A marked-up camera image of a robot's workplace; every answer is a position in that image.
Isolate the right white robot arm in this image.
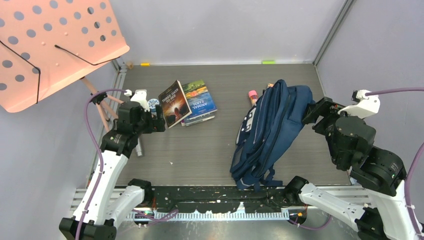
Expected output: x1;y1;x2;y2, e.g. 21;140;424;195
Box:
282;89;424;240

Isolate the pink perforated music stand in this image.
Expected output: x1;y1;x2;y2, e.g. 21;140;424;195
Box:
0;0;130;113

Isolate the aluminium frame rail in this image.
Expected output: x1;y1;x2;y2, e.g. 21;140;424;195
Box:
69;185;372;215

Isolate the green tape marker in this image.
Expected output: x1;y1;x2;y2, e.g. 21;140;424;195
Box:
261;60;276;65

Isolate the pink capped tube bottle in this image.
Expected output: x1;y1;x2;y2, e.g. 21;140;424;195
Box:
248;90;258;107

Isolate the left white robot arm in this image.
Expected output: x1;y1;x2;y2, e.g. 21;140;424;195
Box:
59;89;166;240

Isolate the dark Three Days book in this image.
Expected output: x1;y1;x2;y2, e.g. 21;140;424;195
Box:
158;80;192;128

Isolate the blue patterned tape roll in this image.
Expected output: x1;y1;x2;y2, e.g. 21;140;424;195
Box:
147;98;161;112

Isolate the blue Animal Farm book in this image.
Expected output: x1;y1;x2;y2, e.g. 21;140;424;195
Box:
181;79;218;127

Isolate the black mounting base plate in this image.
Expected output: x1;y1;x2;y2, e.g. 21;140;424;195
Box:
141;186;305;214

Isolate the navy blue student backpack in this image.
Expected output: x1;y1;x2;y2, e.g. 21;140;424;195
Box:
229;79;314;191

